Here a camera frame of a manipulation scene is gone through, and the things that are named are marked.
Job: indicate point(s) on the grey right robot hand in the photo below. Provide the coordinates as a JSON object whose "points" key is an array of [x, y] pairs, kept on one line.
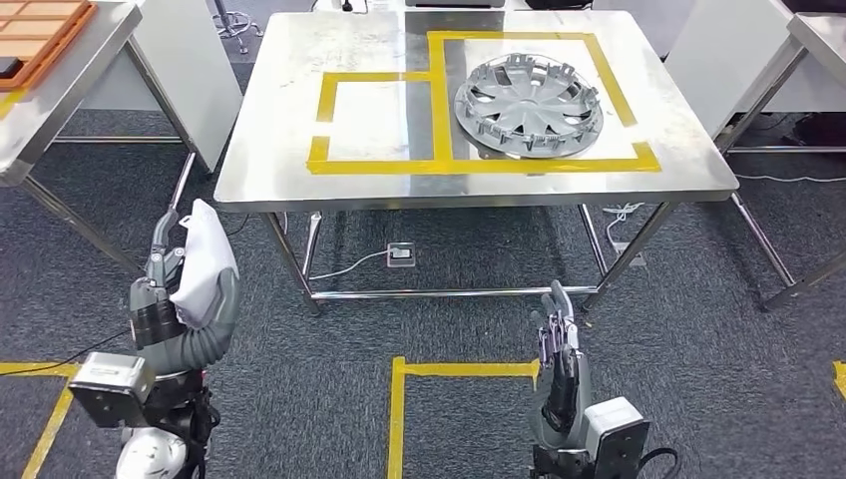
{"points": [[558, 403]]}

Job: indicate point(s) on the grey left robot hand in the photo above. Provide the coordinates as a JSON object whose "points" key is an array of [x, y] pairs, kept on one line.
{"points": [[149, 317]]}

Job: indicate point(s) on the white plastic part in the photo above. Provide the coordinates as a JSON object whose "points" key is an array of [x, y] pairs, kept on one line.
{"points": [[205, 264]]}

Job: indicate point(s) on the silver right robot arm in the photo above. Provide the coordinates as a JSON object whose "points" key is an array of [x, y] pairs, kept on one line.
{"points": [[555, 466]]}

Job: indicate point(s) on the steel workbench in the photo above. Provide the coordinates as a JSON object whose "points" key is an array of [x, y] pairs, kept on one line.
{"points": [[277, 132]]}

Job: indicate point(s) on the yellow tape on workbench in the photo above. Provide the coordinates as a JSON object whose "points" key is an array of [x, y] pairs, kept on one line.
{"points": [[439, 99]]}

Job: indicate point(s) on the yellow floor tape square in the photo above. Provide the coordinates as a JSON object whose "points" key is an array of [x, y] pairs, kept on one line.
{"points": [[463, 369], [841, 380]]}

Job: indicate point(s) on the floor outlet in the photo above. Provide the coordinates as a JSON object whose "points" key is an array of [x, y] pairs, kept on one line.
{"points": [[628, 254], [401, 254]]}

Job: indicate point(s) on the white desk panel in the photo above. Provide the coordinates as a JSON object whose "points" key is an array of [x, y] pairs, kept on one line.
{"points": [[727, 53], [192, 79]]}

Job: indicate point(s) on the steel table with tray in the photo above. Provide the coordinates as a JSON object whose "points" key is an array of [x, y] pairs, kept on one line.
{"points": [[66, 86]]}

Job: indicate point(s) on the yellow tape on table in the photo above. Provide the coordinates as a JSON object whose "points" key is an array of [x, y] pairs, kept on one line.
{"points": [[10, 104]]}

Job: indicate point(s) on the black seat stool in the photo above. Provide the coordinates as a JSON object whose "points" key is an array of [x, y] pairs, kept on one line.
{"points": [[234, 26]]}

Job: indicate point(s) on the grey wheel cover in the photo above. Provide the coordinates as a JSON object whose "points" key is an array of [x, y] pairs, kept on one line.
{"points": [[529, 99]]}

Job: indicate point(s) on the brown wooden tray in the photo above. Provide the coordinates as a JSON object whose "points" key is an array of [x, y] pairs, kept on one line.
{"points": [[40, 26]]}

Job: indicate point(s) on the white power strip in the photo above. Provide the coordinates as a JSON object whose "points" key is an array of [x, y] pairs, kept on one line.
{"points": [[343, 5]]}

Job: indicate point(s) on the black bag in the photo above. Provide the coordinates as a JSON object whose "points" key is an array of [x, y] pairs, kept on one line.
{"points": [[823, 129], [562, 4]]}

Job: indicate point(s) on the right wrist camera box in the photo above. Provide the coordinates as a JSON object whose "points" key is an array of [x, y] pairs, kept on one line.
{"points": [[615, 430]]}

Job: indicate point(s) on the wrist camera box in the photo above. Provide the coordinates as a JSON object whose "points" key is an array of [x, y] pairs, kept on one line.
{"points": [[109, 377], [615, 430]]}

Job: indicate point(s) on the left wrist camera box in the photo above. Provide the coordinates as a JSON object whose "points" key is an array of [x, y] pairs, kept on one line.
{"points": [[109, 377]]}

